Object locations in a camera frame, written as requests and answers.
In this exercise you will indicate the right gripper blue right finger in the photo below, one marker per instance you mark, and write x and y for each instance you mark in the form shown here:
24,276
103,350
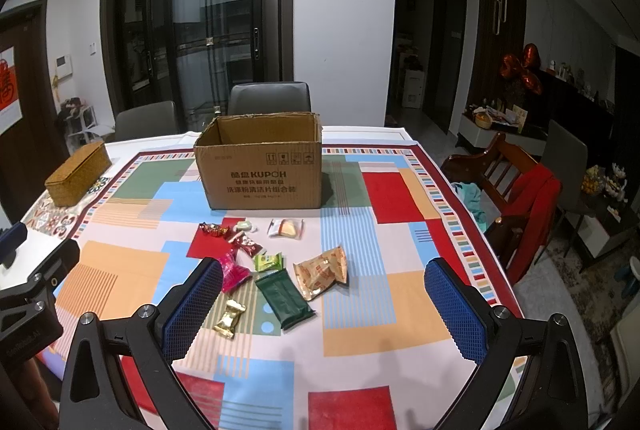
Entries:
551,393

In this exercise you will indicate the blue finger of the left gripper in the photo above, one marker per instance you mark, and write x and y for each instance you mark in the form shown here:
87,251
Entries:
10,239
50,273

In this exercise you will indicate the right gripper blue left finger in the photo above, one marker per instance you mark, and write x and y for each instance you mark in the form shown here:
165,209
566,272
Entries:
95,391

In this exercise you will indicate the gold candy packet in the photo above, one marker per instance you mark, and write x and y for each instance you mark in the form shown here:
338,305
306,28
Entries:
229,320

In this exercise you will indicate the pink snack packet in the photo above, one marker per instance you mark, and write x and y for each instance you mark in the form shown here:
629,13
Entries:
234,274

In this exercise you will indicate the dark red candy packet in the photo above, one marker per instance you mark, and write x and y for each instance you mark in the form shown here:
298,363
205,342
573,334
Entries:
242,241

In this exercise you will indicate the pale green candy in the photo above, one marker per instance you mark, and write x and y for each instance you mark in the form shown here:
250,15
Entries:
241,229

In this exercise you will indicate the dark green snack packet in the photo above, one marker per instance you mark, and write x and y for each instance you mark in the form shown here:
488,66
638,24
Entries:
285,300

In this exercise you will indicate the light green candy packet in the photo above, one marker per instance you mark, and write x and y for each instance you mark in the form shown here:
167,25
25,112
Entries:
268,262

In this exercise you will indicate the tan biscuit packet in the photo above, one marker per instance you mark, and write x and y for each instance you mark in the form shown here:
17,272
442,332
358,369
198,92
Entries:
318,274

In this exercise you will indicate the red gold candy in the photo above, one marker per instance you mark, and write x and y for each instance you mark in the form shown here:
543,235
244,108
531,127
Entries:
215,230

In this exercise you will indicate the person's left hand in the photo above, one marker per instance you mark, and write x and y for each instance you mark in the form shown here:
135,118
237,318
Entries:
36,395

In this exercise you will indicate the woven wicker box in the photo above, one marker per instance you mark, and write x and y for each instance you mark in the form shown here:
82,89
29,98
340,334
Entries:
71,180

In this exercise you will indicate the red fu door poster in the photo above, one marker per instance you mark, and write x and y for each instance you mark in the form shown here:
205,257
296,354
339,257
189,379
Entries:
10,104

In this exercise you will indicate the white shoe rack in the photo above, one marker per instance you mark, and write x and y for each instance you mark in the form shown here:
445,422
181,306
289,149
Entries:
79,122

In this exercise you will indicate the grey chair left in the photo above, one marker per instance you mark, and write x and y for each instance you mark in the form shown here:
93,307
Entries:
150,120

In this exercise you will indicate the grey chair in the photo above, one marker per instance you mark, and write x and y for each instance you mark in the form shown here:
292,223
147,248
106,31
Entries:
150,120
274,97

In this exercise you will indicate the red wooden chair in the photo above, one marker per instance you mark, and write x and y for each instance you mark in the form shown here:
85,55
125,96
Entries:
524,191

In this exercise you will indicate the colourful patterned tablecloth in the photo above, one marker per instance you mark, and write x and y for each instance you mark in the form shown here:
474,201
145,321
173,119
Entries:
324,321

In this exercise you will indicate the teal cloth on chair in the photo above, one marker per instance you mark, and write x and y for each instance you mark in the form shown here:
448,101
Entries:
471,196

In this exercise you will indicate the clear packet yellow cake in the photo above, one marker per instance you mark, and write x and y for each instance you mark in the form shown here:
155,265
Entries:
286,228

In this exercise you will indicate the brown cardboard box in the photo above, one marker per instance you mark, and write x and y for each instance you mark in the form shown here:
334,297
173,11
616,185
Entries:
270,161

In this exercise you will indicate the white low side table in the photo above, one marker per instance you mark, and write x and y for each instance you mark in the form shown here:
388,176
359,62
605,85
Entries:
480,138

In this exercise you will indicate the grey chair centre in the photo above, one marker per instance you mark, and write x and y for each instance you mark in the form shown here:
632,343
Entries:
274,97

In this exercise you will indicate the red foil balloons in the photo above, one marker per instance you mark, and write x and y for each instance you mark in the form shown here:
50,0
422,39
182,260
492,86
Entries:
525,67

